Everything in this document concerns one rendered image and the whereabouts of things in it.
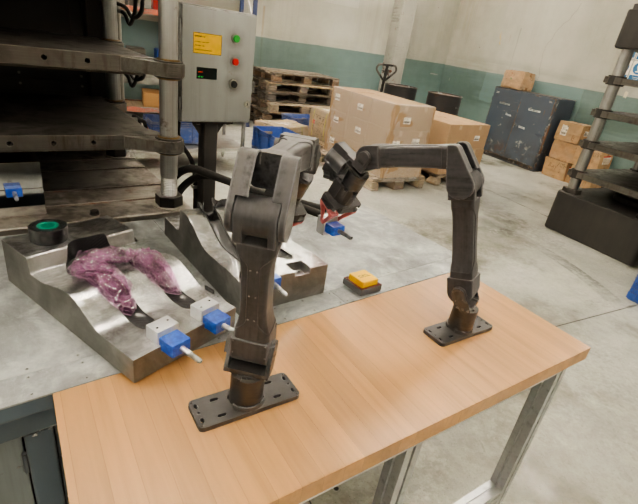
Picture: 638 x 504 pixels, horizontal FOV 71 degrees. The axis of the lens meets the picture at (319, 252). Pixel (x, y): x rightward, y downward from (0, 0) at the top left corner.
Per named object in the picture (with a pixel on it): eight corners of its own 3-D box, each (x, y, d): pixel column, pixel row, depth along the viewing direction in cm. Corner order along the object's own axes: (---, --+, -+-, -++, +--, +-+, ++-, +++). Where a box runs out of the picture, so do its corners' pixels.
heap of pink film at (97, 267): (189, 290, 104) (190, 260, 100) (119, 320, 90) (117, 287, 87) (123, 251, 116) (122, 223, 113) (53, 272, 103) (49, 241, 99)
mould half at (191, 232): (323, 292, 123) (330, 249, 117) (239, 315, 108) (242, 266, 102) (237, 224, 157) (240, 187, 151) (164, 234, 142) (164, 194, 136)
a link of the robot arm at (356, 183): (333, 180, 121) (344, 161, 117) (346, 174, 125) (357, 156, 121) (351, 197, 120) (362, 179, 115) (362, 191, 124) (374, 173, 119)
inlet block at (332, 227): (356, 245, 128) (359, 228, 126) (343, 248, 125) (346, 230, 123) (328, 229, 137) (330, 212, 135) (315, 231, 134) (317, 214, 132)
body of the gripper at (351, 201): (320, 196, 125) (331, 177, 120) (347, 192, 131) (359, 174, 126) (331, 213, 123) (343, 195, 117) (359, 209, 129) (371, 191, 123)
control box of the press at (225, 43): (238, 336, 228) (262, 15, 165) (179, 354, 210) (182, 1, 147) (219, 314, 243) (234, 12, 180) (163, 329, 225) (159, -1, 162)
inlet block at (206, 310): (249, 342, 95) (251, 321, 92) (232, 353, 91) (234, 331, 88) (207, 316, 101) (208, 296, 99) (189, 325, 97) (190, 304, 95)
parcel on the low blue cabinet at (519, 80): (532, 92, 729) (538, 73, 717) (518, 90, 713) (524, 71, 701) (512, 88, 761) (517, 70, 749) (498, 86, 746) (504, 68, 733)
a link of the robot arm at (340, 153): (316, 163, 120) (339, 127, 113) (333, 159, 127) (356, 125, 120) (346, 192, 117) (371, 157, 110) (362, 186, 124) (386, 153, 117)
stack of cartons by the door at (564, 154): (602, 190, 656) (626, 133, 620) (588, 191, 640) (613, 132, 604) (552, 173, 722) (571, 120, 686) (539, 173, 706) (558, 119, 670)
